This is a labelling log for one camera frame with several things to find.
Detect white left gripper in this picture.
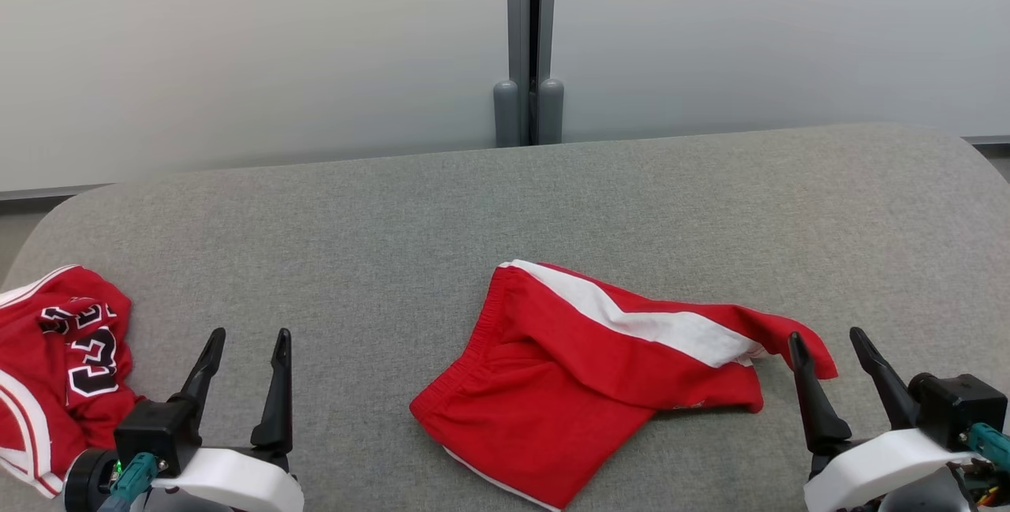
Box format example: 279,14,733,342
150,327,305,512

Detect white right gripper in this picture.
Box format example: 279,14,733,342
788,327,989,512

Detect red basketball jersey with number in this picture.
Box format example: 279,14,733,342
0,264,148,497

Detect red shorts with white stripe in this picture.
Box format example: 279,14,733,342
410,260,839,511

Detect black left cable teal plug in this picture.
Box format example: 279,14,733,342
99,453,163,512

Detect black cable teal plug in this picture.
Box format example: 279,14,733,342
967,423,1010,472
99,453,163,512

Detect black right cable teal plug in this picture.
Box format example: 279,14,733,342
967,423,1010,472

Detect grey partition post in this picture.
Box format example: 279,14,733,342
493,0,565,148

